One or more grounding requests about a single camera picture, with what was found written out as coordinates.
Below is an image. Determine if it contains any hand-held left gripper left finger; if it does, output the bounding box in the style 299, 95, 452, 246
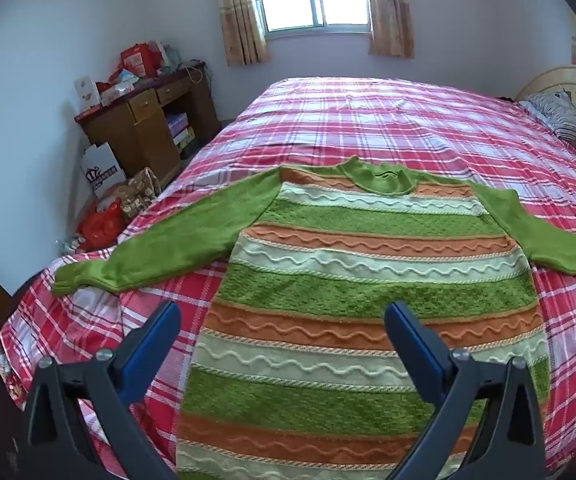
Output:
24, 301, 183, 480

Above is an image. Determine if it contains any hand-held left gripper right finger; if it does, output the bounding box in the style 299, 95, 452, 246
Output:
384, 301, 548, 480

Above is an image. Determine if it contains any green orange striped knit sweater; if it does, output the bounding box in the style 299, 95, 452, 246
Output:
50, 156, 576, 480

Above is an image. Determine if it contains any red plastic bag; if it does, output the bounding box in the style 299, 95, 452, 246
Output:
77, 200, 125, 252

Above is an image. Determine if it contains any brown patterned bag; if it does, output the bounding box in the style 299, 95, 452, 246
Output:
117, 167, 162, 221

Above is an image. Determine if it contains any white paper bag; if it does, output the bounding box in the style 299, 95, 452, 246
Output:
81, 142, 126, 200

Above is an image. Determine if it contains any brown wooden desk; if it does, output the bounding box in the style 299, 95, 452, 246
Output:
74, 61, 221, 186

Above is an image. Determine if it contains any stack of boxes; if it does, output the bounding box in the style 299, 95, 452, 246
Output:
167, 112, 196, 148

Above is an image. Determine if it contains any bed with red plaid sheet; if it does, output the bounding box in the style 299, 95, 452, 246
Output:
0, 77, 576, 480

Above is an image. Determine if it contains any white card box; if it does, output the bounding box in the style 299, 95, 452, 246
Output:
74, 76, 101, 111

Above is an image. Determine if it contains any striped floral pillow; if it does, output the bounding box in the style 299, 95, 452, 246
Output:
518, 87, 576, 161

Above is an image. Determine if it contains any cream wooden headboard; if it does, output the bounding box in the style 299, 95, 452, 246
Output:
515, 64, 576, 161

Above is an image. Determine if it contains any beige patterned curtain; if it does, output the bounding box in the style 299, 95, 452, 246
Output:
215, 0, 269, 67
363, 0, 415, 59

